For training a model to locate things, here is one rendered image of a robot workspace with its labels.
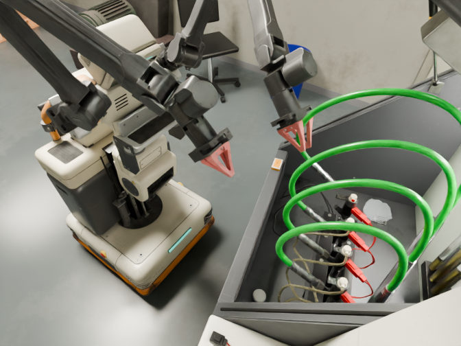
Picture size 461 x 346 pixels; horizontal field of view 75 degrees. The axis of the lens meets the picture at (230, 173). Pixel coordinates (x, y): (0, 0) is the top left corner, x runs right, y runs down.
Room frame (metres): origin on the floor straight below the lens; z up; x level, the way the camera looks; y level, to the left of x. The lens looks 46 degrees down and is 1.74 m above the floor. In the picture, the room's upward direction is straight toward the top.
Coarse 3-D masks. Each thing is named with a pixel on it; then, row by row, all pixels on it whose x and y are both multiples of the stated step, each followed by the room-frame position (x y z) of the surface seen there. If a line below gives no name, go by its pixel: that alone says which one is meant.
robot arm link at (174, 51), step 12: (204, 0) 1.06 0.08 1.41; (216, 0) 1.08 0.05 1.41; (192, 12) 1.09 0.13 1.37; (204, 12) 1.06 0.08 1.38; (192, 24) 1.06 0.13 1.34; (204, 24) 1.06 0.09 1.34; (180, 36) 1.03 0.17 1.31; (192, 36) 1.04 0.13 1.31; (168, 48) 1.07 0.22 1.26; (180, 48) 1.02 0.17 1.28; (180, 60) 1.01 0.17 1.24
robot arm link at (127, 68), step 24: (0, 0) 0.62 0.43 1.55; (24, 0) 0.60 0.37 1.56; (48, 0) 0.61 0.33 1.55; (48, 24) 0.59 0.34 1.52; (72, 24) 0.59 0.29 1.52; (72, 48) 0.59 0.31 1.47; (96, 48) 0.57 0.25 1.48; (120, 48) 0.59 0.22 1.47; (120, 72) 0.55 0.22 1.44; (144, 72) 0.56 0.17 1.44; (168, 72) 0.58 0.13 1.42; (168, 96) 0.56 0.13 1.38
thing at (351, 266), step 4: (348, 260) 0.33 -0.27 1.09; (344, 264) 0.33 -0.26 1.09; (348, 264) 0.32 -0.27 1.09; (352, 264) 0.32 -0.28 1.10; (348, 268) 0.32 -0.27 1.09; (352, 268) 0.31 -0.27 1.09; (356, 268) 0.31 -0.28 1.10; (352, 272) 0.31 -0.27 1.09; (356, 272) 0.30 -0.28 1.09; (360, 272) 0.30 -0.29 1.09; (356, 276) 0.30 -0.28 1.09; (360, 276) 0.30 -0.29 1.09; (364, 276) 0.30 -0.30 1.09; (360, 280) 0.29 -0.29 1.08; (364, 280) 0.29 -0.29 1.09
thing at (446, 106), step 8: (384, 88) 0.53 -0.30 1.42; (392, 88) 0.52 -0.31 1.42; (344, 96) 0.55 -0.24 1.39; (352, 96) 0.55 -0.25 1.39; (360, 96) 0.54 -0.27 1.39; (408, 96) 0.50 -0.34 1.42; (416, 96) 0.50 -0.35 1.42; (424, 96) 0.49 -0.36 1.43; (432, 96) 0.49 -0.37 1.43; (320, 104) 0.58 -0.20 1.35; (328, 104) 0.57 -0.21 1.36; (440, 104) 0.48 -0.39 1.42; (448, 104) 0.47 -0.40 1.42; (312, 112) 0.58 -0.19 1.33; (448, 112) 0.47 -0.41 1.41; (456, 112) 0.46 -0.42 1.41; (304, 120) 0.59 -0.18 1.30; (296, 136) 0.59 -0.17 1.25; (304, 152) 0.58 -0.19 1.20; (456, 192) 0.43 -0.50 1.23; (456, 200) 0.42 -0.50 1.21
